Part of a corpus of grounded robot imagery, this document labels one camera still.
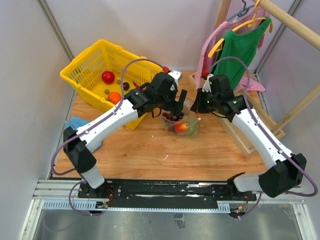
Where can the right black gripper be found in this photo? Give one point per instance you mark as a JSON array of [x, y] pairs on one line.
[[198, 107]]

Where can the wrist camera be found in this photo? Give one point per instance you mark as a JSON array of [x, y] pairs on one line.
[[177, 76], [207, 84]]

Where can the blue tissue box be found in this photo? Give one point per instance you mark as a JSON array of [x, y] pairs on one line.
[[76, 122]]

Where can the dark mangosteen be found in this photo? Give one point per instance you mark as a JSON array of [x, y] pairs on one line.
[[126, 86]]

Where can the clear zip top bag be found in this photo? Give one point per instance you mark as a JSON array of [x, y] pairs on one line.
[[187, 114]]

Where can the green tank top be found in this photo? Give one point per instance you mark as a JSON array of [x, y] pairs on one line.
[[239, 49]]

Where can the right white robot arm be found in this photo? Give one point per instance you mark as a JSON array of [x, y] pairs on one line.
[[284, 168]]

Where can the orange persimmon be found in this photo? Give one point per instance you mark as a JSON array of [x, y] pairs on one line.
[[114, 97]]

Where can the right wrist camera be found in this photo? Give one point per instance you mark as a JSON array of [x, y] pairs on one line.
[[207, 84]]

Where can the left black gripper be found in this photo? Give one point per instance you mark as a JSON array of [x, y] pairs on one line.
[[175, 107]]

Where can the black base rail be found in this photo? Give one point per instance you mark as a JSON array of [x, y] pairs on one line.
[[164, 194]]

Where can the purple grape bunch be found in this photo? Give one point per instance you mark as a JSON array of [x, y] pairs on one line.
[[169, 123]]

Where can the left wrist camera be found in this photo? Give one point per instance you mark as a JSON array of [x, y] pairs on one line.
[[177, 76]]

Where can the yellow clothes hanger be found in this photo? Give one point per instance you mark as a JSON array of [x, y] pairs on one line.
[[250, 23]]

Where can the green cabbage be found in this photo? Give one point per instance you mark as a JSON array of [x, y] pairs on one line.
[[193, 126]]

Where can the grey clothes hanger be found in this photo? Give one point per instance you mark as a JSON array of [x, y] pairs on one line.
[[242, 12]]

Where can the wooden clothes rack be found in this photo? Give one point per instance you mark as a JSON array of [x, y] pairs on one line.
[[244, 132]]

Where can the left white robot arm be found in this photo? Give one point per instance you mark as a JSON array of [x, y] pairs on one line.
[[80, 142]]

